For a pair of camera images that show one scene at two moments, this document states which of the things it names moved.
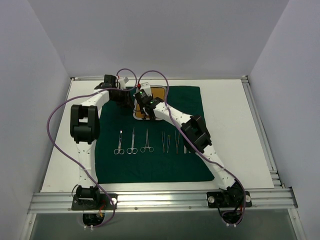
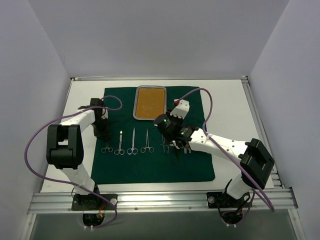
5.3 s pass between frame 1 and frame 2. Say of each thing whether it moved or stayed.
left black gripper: moved
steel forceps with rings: stayed
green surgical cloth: stayed
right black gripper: moved
